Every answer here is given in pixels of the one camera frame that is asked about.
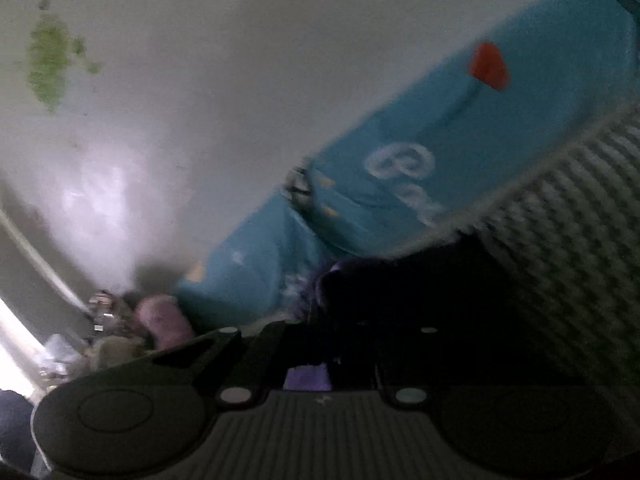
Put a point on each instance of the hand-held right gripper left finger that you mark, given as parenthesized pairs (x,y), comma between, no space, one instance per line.
(260,360)

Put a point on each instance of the teal star-print cushion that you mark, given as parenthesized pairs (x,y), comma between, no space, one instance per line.
(250,270)

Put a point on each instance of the purple floral garment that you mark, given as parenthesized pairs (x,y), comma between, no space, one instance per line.
(360,290)

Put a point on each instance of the cream bunny plush toy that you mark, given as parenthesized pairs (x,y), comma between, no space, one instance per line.
(115,352)

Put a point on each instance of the purple moon plush pillow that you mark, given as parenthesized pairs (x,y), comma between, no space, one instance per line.
(165,320)

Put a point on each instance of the teal script-print cushion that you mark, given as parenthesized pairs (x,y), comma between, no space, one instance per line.
(500,135)

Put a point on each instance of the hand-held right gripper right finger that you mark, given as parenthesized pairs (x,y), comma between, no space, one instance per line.
(395,360)

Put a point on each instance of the black white patterned cloth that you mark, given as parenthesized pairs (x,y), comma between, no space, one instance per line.
(299,182)

